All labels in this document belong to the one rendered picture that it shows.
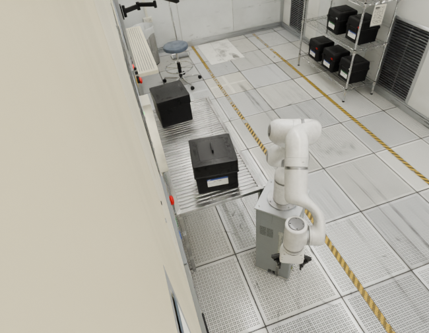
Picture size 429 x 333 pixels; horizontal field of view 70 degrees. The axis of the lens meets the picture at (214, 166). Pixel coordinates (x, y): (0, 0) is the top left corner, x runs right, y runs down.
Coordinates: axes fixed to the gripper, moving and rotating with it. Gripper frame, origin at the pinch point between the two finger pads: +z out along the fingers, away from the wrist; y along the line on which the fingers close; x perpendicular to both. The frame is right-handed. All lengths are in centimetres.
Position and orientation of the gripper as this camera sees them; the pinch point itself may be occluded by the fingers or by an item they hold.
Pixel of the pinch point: (290, 265)
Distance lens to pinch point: 148.9
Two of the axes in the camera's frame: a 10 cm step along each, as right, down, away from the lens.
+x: -1.2, 6.9, -7.1
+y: -9.9, -0.2, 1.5
